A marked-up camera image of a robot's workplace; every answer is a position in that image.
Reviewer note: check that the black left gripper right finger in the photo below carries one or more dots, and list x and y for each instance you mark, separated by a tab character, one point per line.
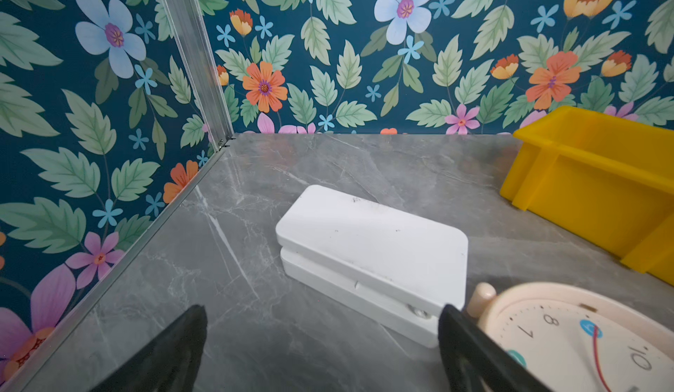
474	362

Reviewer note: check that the aluminium frame corner post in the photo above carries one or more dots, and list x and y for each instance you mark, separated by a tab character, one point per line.
193	43

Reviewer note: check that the yellow plastic storage bin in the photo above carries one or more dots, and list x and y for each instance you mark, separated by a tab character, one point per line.
605	179

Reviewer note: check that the white rectangular plastic case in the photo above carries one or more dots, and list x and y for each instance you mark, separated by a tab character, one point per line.
393	267

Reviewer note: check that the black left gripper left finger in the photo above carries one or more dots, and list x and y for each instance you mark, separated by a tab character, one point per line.
169	362

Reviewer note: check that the cream alarm clock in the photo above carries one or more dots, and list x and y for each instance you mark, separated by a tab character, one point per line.
576	340

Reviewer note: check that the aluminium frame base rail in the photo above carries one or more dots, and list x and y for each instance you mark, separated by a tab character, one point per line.
72	321

